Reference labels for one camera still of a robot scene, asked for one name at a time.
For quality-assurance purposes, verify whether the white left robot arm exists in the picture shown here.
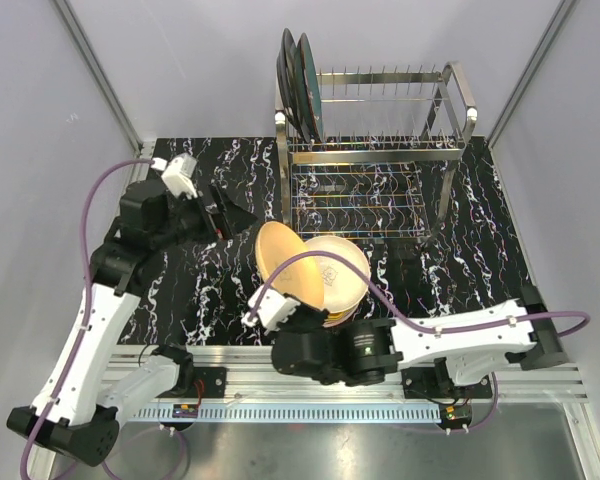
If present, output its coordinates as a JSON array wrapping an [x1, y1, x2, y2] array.
[[7, 179, 257, 467]]

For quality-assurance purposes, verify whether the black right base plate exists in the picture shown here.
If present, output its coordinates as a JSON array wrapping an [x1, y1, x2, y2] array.
[[401, 367, 493, 402]]

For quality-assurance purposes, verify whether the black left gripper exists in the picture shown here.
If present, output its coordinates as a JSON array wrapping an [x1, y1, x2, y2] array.
[[151, 181, 257, 253]]

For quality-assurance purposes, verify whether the slotted cable duct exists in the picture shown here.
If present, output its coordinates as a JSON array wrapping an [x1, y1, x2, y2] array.
[[132, 402, 441, 424]]

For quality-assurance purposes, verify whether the steel wire dish rack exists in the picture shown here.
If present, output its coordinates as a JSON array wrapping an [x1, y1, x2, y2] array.
[[274, 61, 478, 246]]

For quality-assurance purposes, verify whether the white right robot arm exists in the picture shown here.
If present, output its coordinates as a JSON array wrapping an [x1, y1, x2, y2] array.
[[271, 287, 568, 397]]

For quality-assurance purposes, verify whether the pink bottom plate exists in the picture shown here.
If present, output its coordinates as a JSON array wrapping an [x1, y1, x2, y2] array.
[[323, 301, 360, 328]]

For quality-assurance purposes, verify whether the cream plate with bear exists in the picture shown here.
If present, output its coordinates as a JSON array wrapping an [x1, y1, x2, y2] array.
[[306, 235, 371, 307]]

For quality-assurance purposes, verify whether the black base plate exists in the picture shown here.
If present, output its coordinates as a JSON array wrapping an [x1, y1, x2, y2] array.
[[159, 367, 228, 399], [401, 367, 493, 402]]

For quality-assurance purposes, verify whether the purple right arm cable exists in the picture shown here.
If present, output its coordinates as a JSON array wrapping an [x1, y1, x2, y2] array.
[[247, 249, 592, 431]]

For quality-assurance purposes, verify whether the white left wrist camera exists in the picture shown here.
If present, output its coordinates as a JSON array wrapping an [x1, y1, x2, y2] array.
[[151, 154, 198, 199]]

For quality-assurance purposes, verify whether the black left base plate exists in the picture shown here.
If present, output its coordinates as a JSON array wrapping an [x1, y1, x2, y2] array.
[[159, 367, 228, 399]]

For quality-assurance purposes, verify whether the aluminium front rail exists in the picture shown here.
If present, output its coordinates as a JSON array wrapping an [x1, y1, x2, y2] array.
[[44, 344, 589, 404]]

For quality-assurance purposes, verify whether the blue glazed plate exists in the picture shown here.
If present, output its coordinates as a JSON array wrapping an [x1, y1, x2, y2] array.
[[294, 33, 324, 144]]

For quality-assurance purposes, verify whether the yellow plate with drawing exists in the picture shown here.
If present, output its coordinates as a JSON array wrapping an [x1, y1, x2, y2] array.
[[254, 221, 324, 309]]

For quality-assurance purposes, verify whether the dark striped rim plate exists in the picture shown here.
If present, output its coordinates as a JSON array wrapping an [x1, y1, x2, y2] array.
[[276, 28, 305, 140]]

